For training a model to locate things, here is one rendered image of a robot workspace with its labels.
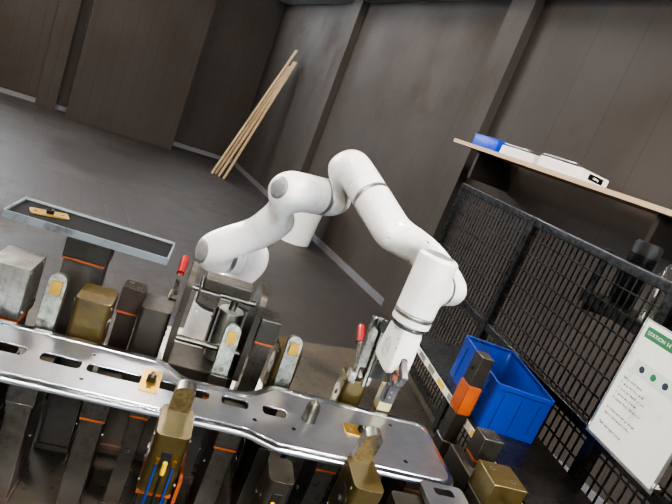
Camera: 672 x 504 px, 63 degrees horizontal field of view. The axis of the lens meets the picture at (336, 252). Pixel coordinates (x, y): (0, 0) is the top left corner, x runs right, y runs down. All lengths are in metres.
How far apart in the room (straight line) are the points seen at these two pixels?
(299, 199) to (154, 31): 8.86
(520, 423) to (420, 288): 0.56
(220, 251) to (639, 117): 3.28
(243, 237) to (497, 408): 0.82
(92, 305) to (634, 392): 1.20
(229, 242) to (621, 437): 1.10
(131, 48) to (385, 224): 9.09
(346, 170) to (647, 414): 0.85
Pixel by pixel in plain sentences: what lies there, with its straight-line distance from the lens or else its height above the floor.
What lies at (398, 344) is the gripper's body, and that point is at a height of 1.24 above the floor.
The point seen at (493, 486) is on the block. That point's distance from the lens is 1.24.
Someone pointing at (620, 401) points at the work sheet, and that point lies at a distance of 1.46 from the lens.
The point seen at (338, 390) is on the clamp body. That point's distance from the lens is 1.39.
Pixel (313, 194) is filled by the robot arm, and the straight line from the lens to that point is 1.38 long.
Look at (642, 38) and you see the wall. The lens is 4.56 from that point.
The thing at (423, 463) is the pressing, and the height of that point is 1.00.
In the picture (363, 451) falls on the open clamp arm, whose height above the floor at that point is 1.07.
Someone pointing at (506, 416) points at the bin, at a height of 1.08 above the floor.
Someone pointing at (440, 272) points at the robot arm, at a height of 1.41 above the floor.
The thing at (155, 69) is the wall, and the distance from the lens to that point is 10.15.
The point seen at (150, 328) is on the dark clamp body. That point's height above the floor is 1.03.
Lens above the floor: 1.62
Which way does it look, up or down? 13 degrees down
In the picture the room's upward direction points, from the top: 22 degrees clockwise
